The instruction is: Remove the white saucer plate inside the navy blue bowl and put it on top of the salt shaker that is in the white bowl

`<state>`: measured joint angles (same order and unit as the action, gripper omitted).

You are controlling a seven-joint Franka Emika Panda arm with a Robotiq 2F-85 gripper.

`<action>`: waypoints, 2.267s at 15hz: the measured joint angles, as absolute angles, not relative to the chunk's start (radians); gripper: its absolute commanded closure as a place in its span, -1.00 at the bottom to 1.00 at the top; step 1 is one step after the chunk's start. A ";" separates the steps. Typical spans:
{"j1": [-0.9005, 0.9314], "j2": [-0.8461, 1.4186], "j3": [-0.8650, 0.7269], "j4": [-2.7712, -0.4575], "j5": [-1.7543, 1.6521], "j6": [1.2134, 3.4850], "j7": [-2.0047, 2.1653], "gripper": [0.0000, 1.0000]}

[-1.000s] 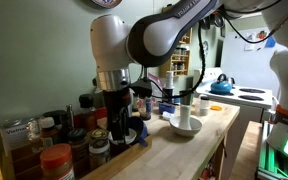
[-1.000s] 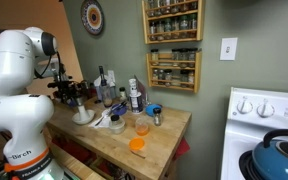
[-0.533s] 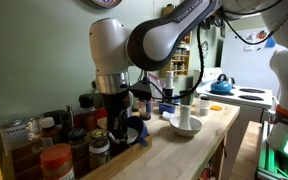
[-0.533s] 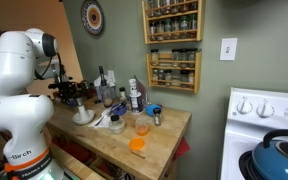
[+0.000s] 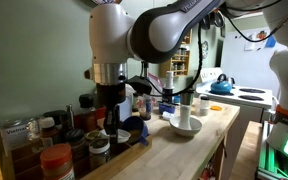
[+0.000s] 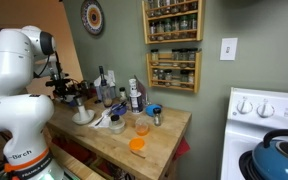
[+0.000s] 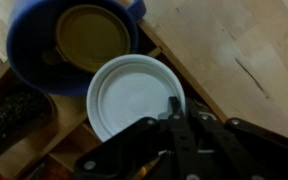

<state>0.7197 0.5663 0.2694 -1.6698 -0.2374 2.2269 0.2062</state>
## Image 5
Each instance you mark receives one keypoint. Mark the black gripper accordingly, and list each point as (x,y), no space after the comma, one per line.
(110,95)

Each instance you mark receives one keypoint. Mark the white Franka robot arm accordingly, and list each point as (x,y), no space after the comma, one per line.
(164,30)

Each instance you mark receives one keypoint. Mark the small blue utensil bowl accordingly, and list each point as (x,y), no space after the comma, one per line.
(166,108)

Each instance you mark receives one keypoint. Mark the white ceramic bowl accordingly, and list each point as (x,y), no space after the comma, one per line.
(192,128)

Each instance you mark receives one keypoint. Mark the red box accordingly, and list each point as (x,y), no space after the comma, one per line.
(99,112)

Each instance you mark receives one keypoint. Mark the gold-lidded spice jar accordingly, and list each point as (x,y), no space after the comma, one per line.
(91,135)

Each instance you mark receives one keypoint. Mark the white-lidded dark spice jar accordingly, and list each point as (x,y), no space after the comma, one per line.
(99,151)

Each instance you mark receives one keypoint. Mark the small black-capped jar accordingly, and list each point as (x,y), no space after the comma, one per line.
(136,103)

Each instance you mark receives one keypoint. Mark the dark bottle black cap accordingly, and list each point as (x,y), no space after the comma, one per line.
(86,100)

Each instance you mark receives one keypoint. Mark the glass oil bottle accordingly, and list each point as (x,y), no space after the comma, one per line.
(146,111)

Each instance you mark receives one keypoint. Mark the black-lidded spice jar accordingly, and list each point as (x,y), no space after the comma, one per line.
(74,135)

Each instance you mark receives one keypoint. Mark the slim steel bottle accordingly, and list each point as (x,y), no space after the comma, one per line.
(70,113)

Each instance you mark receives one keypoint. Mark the white cloth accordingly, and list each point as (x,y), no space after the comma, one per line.
(167,115)

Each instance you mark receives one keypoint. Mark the wide black-lidded jar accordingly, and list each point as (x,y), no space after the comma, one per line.
(55,115)

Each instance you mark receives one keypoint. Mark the clear bag red edge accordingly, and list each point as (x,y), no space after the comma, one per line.
(155,81)

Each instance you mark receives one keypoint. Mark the orange-lidded spice jar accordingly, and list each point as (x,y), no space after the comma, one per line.
(55,156)

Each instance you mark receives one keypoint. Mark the white-capped red spice jar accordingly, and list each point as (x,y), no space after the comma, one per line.
(47,123)

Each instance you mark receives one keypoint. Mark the light blue round object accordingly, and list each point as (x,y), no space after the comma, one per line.
(176,99)

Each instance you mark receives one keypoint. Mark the white steel-topped pepper grinder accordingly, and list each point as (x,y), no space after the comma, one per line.
(185,113)

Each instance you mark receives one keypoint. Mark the white cylindrical canister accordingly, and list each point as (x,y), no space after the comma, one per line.
(169,79)

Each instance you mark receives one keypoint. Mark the clear glass jar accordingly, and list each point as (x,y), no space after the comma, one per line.
(34,128)

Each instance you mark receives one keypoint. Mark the wide glass jar black lid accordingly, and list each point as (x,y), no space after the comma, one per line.
(204,106)

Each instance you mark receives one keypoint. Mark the white-labelled glass jar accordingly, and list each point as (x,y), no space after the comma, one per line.
(15,136)

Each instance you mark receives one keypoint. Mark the orange plastic lid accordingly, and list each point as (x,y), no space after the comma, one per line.
(216,108)

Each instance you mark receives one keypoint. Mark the blue kettle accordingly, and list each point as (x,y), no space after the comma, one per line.
(221,87)

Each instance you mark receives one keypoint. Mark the white stove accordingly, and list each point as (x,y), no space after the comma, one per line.
(230,96)

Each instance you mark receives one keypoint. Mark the dark hanging pan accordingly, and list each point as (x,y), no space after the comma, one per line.
(206,22)
(219,19)

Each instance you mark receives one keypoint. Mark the white refrigerator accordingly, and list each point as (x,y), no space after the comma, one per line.
(250,66)

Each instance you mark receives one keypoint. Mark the green-lit robot stand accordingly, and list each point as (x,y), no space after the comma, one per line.
(267,163)

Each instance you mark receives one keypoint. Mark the white fridge paper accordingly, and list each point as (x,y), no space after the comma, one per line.
(249,42)

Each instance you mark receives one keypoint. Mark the blue fridge note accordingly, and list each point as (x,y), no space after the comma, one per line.
(270,41)

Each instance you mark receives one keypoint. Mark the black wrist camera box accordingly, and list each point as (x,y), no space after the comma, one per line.
(139,85)

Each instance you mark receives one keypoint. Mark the wooden wall spice rack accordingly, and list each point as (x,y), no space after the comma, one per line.
(187,36)
(164,66)

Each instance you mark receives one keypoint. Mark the round wall clock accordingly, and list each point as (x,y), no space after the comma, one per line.
(205,50)

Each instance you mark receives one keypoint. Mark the decorative wall plate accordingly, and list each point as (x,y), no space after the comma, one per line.
(106,1)

